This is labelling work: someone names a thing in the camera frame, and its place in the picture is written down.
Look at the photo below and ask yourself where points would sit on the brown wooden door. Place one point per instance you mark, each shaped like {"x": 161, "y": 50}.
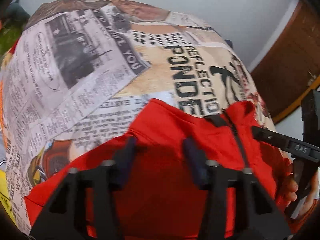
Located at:
{"x": 291, "y": 67}

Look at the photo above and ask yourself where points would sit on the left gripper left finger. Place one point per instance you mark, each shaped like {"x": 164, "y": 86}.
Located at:
{"x": 64, "y": 214}

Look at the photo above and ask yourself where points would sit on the green patterned cloth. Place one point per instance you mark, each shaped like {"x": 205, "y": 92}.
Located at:
{"x": 10, "y": 32}

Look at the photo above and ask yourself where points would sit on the yellow printed garment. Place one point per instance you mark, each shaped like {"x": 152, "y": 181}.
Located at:
{"x": 5, "y": 198}

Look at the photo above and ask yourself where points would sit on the person right hand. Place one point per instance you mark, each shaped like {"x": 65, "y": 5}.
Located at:
{"x": 300, "y": 189}

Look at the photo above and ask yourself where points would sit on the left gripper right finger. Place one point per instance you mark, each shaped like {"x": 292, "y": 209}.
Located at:
{"x": 237, "y": 206}

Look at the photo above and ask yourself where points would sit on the newspaper print bed sheet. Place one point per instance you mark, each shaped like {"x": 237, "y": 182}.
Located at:
{"x": 83, "y": 69}

